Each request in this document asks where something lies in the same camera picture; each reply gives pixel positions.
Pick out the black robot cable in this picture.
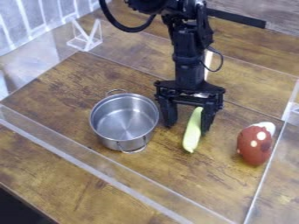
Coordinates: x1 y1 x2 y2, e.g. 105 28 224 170
97 0 158 33

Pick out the stainless steel pot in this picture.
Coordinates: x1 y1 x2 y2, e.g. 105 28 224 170
88 88 158 154

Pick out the clear acrylic right barrier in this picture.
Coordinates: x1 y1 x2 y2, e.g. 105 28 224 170
242 80 299 224

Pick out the green handled metal spoon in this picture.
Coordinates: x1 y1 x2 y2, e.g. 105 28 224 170
181 106 202 153

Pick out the clear acrylic front barrier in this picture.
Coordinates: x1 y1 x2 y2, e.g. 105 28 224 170
0 104 236 224

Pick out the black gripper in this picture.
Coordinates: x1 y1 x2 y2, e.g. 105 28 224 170
153 80 225 134

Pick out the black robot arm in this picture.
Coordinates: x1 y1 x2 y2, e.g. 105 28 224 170
125 0 225 132

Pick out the black bar on table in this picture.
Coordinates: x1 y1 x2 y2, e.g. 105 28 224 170
208 8 266 29

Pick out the clear acrylic barrier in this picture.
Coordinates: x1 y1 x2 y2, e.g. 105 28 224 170
0 104 236 224
242 80 299 224

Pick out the red spotted mushroom toy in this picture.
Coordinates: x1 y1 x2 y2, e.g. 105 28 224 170
236 122 276 166

